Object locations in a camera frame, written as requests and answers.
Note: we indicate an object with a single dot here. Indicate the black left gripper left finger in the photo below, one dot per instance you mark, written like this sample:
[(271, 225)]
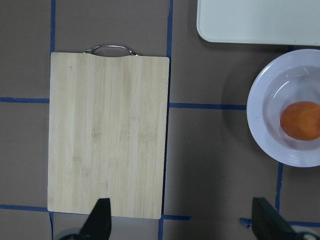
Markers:
[(98, 225)]

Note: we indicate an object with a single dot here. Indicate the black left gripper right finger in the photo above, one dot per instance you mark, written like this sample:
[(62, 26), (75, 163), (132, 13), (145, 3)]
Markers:
[(267, 224)]

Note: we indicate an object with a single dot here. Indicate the orange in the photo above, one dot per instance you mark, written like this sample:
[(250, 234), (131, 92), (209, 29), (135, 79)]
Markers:
[(301, 120)]

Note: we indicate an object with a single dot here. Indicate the cream bear tray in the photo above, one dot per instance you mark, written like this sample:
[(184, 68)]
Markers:
[(268, 22)]

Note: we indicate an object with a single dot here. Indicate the bamboo cutting board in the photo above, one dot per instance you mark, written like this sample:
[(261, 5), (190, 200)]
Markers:
[(107, 133)]

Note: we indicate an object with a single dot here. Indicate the white ridged plate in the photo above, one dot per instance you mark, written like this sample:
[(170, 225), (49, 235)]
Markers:
[(290, 78)]

